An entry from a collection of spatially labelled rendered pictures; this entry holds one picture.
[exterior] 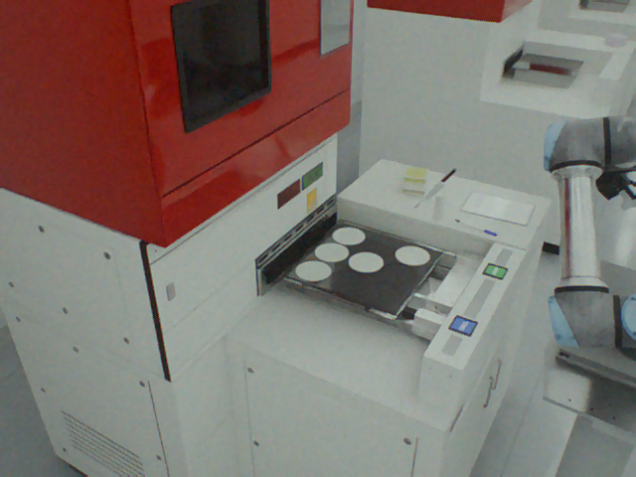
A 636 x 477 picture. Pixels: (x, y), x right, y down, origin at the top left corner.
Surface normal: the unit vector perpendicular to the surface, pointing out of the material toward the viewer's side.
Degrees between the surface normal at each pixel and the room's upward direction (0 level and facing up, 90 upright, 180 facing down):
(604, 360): 46
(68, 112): 90
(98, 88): 90
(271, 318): 0
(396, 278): 0
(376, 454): 90
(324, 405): 90
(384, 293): 0
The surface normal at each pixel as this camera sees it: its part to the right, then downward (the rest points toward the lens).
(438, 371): -0.51, 0.46
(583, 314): -0.41, -0.21
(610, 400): 0.00, -0.84
